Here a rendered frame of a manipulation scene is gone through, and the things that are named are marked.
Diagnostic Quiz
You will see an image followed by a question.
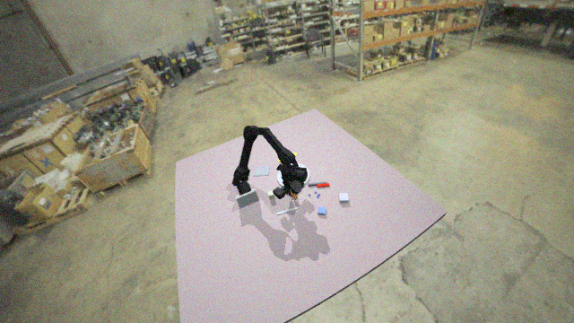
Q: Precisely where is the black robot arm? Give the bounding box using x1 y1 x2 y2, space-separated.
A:
232 126 308 196

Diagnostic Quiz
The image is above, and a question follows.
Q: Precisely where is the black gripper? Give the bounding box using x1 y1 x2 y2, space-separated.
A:
273 177 294 199

